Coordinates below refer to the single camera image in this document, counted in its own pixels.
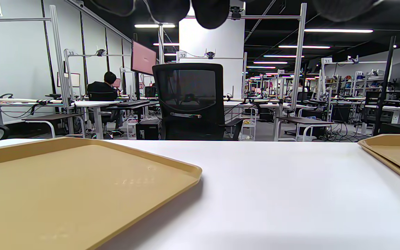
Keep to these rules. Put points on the person's left hand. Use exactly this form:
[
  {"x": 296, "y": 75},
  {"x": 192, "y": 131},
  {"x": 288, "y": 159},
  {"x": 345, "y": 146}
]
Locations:
[{"x": 210, "y": 14}]

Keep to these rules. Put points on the white desk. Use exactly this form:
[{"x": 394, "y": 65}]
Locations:
[{"x": 89, "y": 103}]

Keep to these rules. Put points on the small white rolling cart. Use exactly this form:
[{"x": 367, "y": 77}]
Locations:
[{"x": 248, "y": 130}]

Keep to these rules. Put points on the aluminium frame post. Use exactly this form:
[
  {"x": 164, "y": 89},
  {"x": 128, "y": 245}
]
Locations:
[
  {"x": 299, "y": 52},
  {"x": 58, "y": 52}
]

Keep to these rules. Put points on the monitor with red screen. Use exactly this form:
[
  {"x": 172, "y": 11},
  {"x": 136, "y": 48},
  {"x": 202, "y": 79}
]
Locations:
[{"x": 143, "y": 58}]

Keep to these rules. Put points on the black keyboard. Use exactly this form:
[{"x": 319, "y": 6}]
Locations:
[{"x": 132, "y": 102}]

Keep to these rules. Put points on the long ceiling light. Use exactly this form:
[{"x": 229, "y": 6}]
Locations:
[{"x": 339, "y": 31}]

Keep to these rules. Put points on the dark keyboard shelf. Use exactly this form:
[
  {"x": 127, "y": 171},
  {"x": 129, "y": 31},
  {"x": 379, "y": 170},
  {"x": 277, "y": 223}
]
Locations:
[{"x": 134, "y": 107}]

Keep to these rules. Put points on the tan plastic food tray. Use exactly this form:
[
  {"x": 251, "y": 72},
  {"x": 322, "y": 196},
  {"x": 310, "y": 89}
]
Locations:
[
  {"x": 394, "y": 171},
  {"x": 64, "y": 194},
  {"x": 398, "y": 152}
]

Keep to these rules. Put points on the black computer tower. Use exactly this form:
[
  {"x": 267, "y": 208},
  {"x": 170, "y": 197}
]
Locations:
[{"x": 148, "y": 130}]

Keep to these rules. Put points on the black mesh office chair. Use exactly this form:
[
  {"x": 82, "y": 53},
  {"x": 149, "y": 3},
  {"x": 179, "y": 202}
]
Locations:
[{"x": 189, "y": 104}]

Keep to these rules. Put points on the brown top side table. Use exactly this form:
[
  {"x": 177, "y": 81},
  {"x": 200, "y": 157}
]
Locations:
[{"x": 50, "y": 117}]

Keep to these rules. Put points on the dark top side table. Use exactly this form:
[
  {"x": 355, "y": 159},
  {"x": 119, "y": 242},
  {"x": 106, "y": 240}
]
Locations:
[{"x": 304, "y": 121}]

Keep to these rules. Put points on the black floor stand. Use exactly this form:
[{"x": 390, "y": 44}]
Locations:
[{"x": 384, "y": 86}]

